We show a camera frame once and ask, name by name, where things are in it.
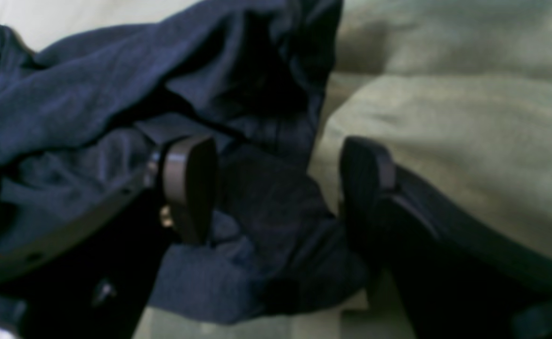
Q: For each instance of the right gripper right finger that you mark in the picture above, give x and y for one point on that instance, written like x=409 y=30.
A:
x=457 y=278

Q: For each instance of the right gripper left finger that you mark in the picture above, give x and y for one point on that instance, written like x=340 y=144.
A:
x=92 y=278

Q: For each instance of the dark navy long-sleeve shirt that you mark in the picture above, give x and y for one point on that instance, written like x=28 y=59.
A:
x=81 y=117

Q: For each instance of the green table cloth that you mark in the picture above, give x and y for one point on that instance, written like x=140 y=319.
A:
x=461 y=92

